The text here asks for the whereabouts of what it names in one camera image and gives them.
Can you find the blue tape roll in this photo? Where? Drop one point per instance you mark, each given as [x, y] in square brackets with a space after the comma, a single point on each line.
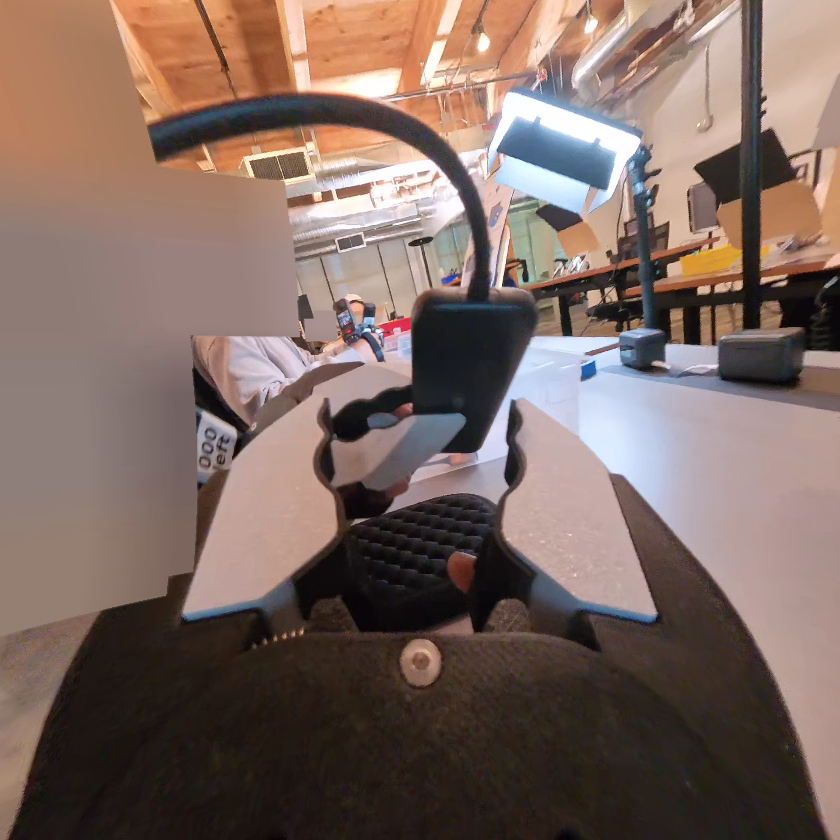
[589, 367]

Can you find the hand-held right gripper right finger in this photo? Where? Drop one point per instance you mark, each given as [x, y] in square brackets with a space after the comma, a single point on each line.
[564, 525]

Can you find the black light stand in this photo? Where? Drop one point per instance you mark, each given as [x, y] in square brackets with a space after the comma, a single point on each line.
[646, 262]

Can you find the grey box device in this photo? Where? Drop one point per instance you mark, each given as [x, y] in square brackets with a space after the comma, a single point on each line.
[761, 358]

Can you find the small yellow parts bin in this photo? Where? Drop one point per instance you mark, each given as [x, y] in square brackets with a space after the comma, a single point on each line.
[715, 260]

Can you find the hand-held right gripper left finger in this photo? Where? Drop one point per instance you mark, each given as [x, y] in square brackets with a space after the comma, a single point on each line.
[275, 512]

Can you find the ceiling air vent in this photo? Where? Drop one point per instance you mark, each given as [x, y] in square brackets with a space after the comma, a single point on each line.
[279, 165]

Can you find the studio light panel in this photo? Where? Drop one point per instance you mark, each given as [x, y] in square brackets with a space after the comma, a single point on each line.
[564, 111]

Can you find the black vertical pole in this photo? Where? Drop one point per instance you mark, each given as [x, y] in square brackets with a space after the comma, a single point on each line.
[753, 164]

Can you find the black usb hub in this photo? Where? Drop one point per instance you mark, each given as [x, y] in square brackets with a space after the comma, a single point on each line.
[472, 354]

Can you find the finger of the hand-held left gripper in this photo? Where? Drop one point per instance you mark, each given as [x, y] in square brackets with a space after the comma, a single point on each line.
[407, 446]
[354, 387]

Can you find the silver spiral duct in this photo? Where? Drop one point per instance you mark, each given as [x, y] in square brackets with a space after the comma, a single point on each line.
[594, 59]

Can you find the person's left hand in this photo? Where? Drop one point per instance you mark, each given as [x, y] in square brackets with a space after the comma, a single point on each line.
[374, 504]

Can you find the person's right hand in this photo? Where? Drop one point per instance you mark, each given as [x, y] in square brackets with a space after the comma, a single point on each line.
[463, 569]

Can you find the clear plastic bin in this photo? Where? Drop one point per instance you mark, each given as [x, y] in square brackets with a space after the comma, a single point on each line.
[554, 384]

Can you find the slim black floor lamp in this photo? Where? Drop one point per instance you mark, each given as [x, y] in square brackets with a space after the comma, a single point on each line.
[420, 244]

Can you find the red plastic bin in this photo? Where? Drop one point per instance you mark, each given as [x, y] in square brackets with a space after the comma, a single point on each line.
[394, 327]

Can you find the black flag panel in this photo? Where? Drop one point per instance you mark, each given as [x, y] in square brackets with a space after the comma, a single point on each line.
[748, 164]

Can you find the small grey label printer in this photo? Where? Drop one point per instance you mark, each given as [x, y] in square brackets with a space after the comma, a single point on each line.
[640, 348]

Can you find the black textured mat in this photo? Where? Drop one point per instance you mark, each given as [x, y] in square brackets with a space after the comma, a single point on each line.
[407, 551]

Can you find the tilted picture poster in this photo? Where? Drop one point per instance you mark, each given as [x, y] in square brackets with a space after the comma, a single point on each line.
[499, 216]

